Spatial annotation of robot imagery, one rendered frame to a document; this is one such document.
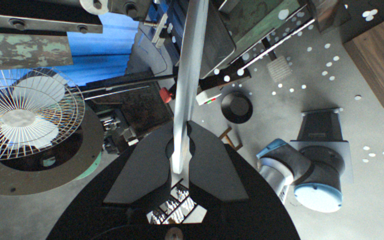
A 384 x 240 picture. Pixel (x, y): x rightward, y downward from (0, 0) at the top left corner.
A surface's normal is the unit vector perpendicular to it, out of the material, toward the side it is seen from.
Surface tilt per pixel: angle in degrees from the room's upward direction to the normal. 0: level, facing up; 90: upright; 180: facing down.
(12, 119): 96
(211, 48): 0
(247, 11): 0
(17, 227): 90
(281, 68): 0
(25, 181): 90
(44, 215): 90
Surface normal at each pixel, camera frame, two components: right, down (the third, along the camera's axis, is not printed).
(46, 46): 0.46, 0.89
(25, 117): 0.79, 0.45
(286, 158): 0.07, -0.65
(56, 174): 0.59, -0.26
